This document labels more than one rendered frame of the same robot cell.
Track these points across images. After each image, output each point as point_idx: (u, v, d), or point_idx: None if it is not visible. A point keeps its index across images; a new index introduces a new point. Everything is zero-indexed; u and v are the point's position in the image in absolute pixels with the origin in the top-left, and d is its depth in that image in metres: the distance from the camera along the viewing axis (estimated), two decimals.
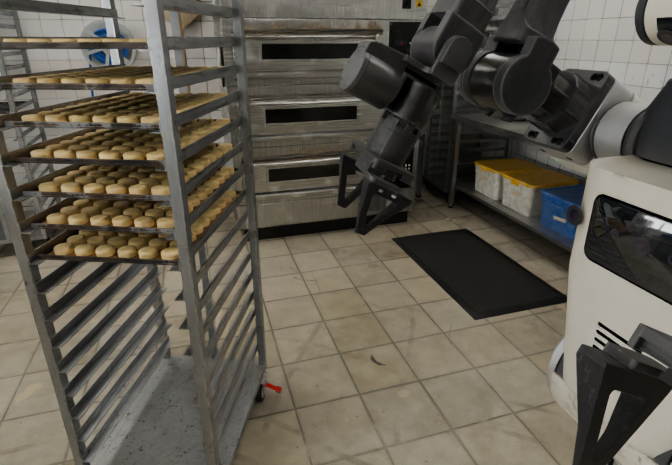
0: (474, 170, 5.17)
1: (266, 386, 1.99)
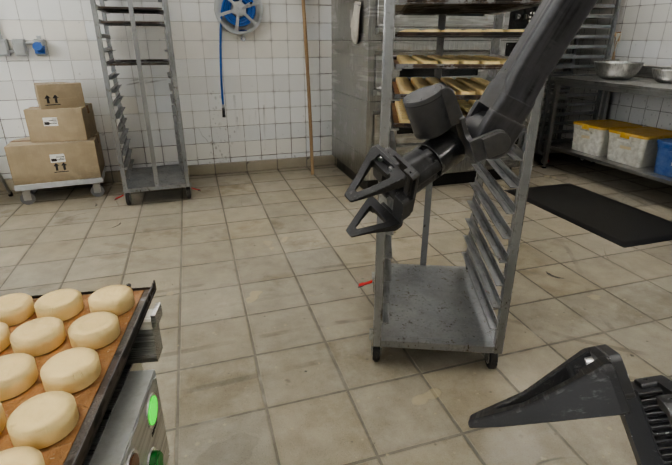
0: None
1: None
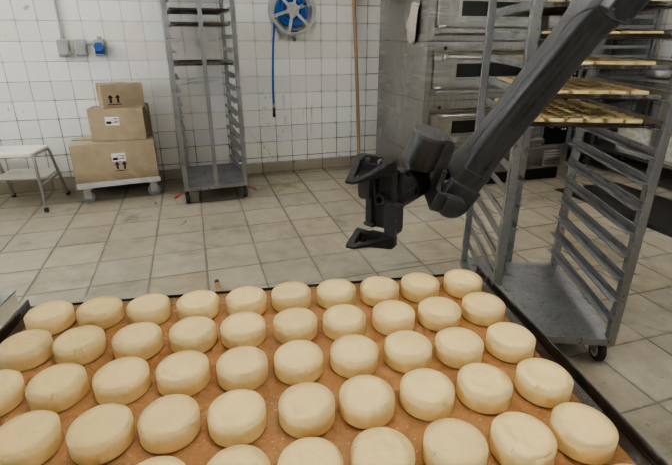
0: (587, 138, 5.44)
1: None
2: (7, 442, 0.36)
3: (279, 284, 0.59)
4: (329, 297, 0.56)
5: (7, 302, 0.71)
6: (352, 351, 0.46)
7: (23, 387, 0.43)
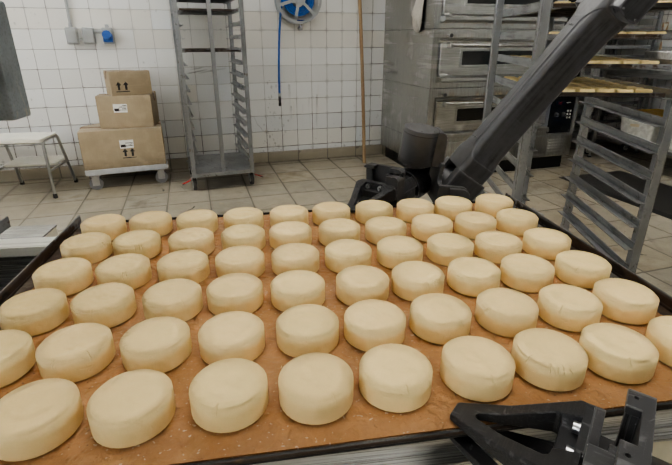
0: None
1: None
2: (89, 302, 0.38)
3: (319, 203, 0.61)
4: (368, 212, 0.59)
5: (49, 234, 0.74)
6: (398, 246, 0.49)
7: (91, 271, 0.45)
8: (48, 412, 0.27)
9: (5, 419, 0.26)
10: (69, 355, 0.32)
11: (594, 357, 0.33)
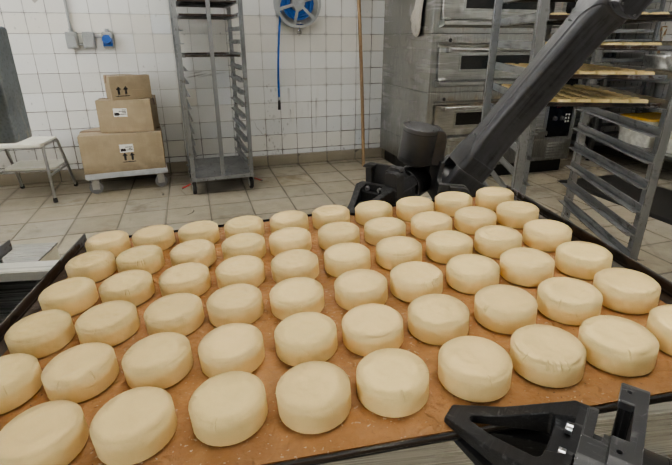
0: None
1: None
2: (92, 322, 0.39)
3: (318, 207, 0.61)
4: (368, 213, 0.59)
5: (50, 252, 0.75)
6: (397, 247, 0.49)
7: (96, 290, 0.46)
8: (53, 434, 0.28)
9: (11, 444, 0.27)
10: (73, 376, 0.33)
11: (593, 351, 0.32)
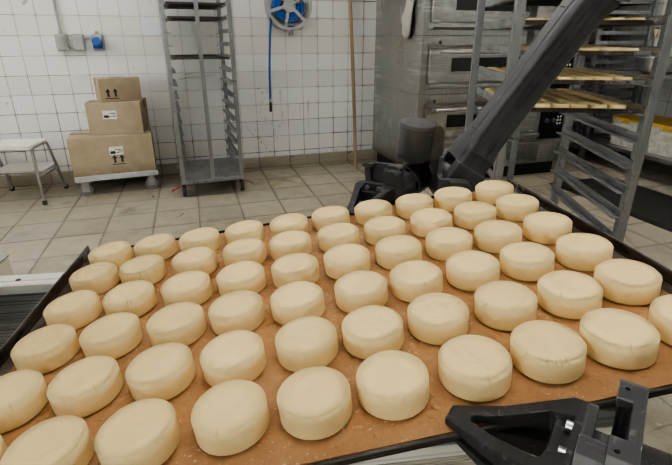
0: None
1: None
2: (96, 335, 0.39)
3: (318, 209, 0.61)
4: (367, 213, 0.59)
5: (0, 265, 0.74)
6: (396, 246, 0.49)
7: (99, 302, 0.46)
8: (58, 450, 0.28)
9: (18, 461, 0.28)
10: (77, 391, 0.33)
11: (594, 346, 0.32)
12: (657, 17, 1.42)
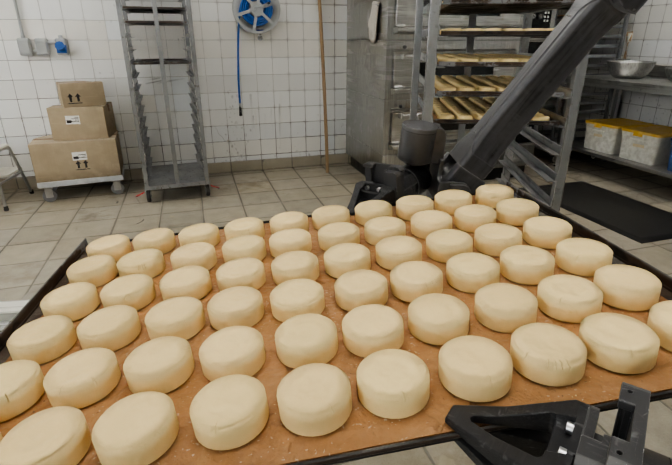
0: None
1: None
2: (94, 327, 0.39)
3: (318, 208, 0.61)
4: (367, 213, 0.59)
5: None
6: (397, 246, 0.49)
7: (97, 295, 0.46)
8: (55, 441, 0.28)
9: (14, 451, 0.27)
10: (75, 382, 0.33)
11: (594, 349, 0.32)
12: None
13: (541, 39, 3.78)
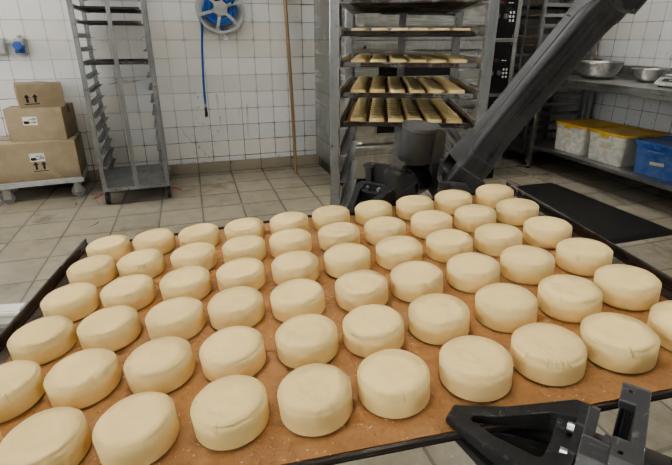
0: (538, 138, 5.39)
1: None
2: (94, 327, 0.39)
3: (318, 208, 0.61)
4: (367, 213, 0.59)
5: None
6: (397, 246, 0.49)
7: (97, 295, 0.46)
8: (55, 441, 0.28)
9: (15, 451, 0.27)
10: (75, 382, 0.33)
11: (594, 349, 0.32)
12: (481, 27, 1.34)
13: (507, 39, 3.74)
